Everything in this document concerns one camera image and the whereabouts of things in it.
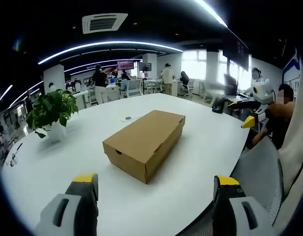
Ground white office chair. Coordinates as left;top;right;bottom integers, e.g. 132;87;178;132
126;79;143;98
182;78;196;98

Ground green potted plant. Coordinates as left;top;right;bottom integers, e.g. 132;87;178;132
26;88;80;139

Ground blue wall poster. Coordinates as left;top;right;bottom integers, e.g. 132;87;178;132
281;48;303;87

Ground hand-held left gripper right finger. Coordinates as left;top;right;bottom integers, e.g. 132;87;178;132
212;175;281;236

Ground pink wall screen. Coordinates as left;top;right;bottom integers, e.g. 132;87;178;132
117;59;135;70

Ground white plant pot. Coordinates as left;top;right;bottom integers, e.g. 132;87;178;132
44;122;68;144

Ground white ceiling air conditioner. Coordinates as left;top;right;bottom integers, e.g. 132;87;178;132
82;13;129;35

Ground dark wall screen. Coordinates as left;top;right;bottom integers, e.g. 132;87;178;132
138;61;152;72

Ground round table cable grommet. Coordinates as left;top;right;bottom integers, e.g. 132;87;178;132
120;115;140;123

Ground person's cream clothing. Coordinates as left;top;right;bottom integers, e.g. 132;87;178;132
271;46;303;236

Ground long curved ceiling light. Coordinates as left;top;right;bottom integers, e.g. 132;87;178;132
37;41;184;65

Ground dark hanging ceiling sign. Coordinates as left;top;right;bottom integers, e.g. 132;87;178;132
222;45;251;72

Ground grey mesh office chair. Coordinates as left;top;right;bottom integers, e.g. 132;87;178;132
184;139;285;236

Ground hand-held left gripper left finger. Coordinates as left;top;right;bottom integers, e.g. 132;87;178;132
35;173;99;236

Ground brown cardboard shoe box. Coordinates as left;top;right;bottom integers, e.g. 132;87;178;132
102;110;186;185

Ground small white desk device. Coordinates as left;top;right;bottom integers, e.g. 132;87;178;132
9;142;24;168

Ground straight ceiling light strip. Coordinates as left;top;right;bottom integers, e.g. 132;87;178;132
192;0;229;28

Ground black desk monitor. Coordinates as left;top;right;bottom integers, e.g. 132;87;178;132
223;73;239;97

